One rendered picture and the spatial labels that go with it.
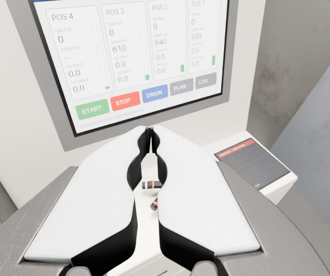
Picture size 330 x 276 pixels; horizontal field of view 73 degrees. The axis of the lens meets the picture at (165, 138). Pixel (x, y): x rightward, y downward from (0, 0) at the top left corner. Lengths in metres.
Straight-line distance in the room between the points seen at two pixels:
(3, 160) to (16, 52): 0.21
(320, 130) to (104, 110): 1.63
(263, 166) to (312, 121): 1.25
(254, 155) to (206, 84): 0.27
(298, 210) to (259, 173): 1.31
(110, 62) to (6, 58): 0.17
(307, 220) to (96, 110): 1.73
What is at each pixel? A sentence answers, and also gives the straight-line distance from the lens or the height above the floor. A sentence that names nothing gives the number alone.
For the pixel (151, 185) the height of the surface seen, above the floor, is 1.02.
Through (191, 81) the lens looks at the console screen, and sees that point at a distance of 0.58.
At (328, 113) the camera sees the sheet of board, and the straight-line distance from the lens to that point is 1.87.
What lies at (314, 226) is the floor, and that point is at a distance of 1.98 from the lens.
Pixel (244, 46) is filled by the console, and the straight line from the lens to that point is 0.68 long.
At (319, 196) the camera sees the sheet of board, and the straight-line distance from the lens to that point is 2.01.
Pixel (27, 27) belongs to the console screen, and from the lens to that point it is 0.46.
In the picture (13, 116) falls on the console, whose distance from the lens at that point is 0.51.
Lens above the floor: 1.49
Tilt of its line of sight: 45 degrees down
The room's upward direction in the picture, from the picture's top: 4 degrees clockwise
